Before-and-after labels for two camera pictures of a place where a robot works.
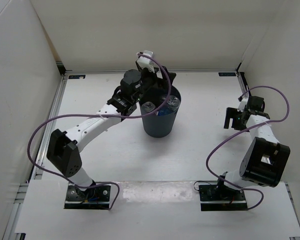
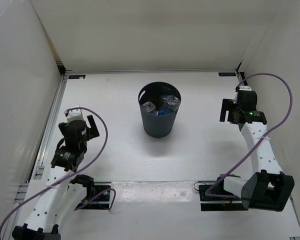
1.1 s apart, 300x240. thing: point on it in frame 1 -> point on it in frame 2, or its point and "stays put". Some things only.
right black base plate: (213, 198) stays put
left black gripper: (158, 83) -> (91, 132)
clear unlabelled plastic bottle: (173, 102) stays put
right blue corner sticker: (227, 74) stays put
